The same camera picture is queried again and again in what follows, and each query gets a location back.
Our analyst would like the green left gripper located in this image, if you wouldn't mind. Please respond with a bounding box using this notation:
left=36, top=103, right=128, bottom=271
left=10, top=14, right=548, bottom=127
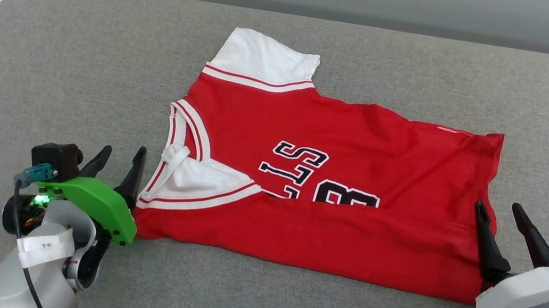
left=0, top=128, right=148, bottom=252

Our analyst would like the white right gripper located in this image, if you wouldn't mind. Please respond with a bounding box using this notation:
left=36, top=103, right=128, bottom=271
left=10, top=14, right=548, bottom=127
left=461, top=198, right=549, bottom=308

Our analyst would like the red white sports jersey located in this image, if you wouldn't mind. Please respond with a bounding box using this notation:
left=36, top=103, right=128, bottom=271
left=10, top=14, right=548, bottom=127
left=129, top=16, right=521, bottom=307

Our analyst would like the black cable teal connector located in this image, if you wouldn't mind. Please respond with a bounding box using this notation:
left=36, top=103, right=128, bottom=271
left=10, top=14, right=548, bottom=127
left=0, top=160, right=66, bottom=308

